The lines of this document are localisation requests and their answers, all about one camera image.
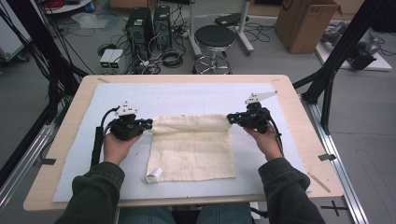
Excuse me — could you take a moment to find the left hand-held gripper cable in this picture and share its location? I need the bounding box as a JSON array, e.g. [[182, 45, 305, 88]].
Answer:
[[90, 106, 121, 168]]

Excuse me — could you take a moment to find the person's right hand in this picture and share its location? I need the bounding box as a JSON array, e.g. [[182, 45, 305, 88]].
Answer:
[[242, 121, 285, 162]]

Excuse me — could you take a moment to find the thin wooden stick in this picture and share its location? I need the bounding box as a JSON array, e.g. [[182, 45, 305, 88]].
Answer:
[[307, 171, 332, 194]]

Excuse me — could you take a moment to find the person's leg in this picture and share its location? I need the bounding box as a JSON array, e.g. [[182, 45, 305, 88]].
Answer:
[[118, 207, 177, 224], [195, 203, 252, 224]]

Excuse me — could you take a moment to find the aluminium rail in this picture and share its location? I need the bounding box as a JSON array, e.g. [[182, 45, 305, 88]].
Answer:
[[0, 122, 58, 213], [300, 93, 370, 224]]

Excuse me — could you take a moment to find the cardboard box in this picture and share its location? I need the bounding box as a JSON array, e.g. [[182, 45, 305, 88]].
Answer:
[[274, 0, 343, 55]]

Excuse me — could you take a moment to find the white power supply box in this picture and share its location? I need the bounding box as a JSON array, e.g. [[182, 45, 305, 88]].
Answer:
[[99, 49, 116, 70], [108, 49, 125, 70]]

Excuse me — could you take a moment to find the person's right leg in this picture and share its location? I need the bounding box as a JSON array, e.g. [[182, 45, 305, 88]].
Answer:
[[195, 203, 252, 224]]

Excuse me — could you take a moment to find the right hand-held gripper cable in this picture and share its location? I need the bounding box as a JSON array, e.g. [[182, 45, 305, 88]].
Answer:
[[264, 115, 285, 157]]

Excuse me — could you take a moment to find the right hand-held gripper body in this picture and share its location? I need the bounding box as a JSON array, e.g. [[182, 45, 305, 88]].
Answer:
[[240, 90, 278, 135]]

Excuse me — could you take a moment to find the black flat box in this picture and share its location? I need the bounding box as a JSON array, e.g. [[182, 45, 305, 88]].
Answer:
[[214, 12, 250, 28]]

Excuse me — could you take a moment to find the person's left hand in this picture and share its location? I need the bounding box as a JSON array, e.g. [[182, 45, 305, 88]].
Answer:
[[102, 132, 145, 166]]

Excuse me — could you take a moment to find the black tape cross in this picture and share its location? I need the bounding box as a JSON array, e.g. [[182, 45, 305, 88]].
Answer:
[[319, 200, 348, 217]]

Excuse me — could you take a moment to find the round white table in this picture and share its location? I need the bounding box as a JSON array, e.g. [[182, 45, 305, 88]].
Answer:
[[39, 0, 94, 15]]

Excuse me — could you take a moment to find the large black computer tower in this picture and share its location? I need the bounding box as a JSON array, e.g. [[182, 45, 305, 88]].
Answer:
[[124, 7, 155, 61]]

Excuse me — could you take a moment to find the hand-held gripper cable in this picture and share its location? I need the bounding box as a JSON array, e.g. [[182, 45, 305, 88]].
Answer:
[[264, 115, 285, 157], [90, 106, 121, 168]]

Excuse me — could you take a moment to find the grey and black machine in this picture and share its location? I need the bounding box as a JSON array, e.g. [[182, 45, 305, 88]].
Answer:
[[320, 21, 383, 71]]

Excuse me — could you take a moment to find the slim black computer tower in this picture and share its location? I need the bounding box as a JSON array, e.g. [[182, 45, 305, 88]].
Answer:
[[153, 5, 173, 51]]

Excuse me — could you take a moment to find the cream cloth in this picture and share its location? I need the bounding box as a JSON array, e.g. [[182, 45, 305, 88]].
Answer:
[[142, 113, 238, 185]]

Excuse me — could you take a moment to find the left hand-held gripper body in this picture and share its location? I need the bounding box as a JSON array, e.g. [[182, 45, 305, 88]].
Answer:
[[108, 101, 146, 142]]

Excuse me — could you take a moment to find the black metal frame with cables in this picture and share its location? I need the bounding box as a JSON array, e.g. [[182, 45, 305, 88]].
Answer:
[[0, 0, 92, 126]]

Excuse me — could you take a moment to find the white table leg frame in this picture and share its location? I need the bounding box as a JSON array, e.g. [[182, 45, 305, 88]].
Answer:
[[187, 0, 204, 59], [235, 0, 255, 57]]

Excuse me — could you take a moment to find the person's left leg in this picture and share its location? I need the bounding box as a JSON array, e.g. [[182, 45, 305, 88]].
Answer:
[[118, 207, 177, 224]]

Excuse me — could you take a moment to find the black round stool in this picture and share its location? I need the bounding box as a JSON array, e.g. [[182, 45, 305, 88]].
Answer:
[[192, 24, 237, 76]]

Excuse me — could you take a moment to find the white foam mat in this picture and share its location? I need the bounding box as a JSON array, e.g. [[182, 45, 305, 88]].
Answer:
[[52, 82, 313, 203]]

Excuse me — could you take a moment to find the clear plastic sheet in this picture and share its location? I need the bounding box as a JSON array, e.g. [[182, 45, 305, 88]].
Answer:
[[71, 11, 110, 30]]

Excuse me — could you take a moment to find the white floor board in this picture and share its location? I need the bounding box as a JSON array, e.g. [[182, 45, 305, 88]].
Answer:
[[315, 27, 393, 72]]

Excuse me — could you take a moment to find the coiled black cable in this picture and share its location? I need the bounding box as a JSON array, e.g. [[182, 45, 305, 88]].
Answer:
[[161, 49, 185, 69]]

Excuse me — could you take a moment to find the black cable under table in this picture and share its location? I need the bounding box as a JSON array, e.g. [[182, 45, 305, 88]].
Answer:
[[249, 206, 269, 219]]

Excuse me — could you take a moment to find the black metal frame strut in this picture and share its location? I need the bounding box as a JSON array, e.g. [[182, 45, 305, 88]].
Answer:
[[292, 0, 390, 135]]

